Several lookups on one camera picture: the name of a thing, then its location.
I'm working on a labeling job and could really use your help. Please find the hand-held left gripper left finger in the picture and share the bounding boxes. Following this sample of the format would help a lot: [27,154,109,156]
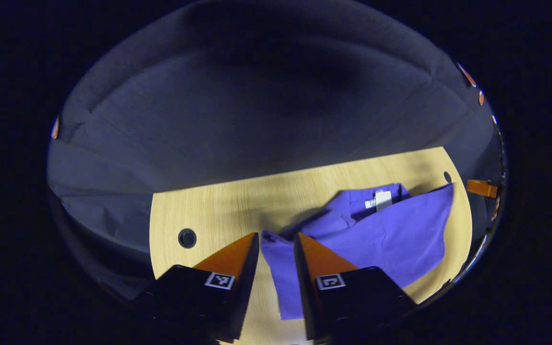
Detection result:
[132,232,261,344]

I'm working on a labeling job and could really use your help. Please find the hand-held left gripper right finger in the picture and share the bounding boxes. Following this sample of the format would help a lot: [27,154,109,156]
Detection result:
[294,232,419,341]

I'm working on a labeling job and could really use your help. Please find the purple knit garment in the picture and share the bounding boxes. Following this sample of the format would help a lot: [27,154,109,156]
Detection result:
[261,183,455,321]

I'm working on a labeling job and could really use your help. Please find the black backdrop cloth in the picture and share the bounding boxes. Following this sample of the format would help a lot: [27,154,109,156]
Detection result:
[46,0,504,302]

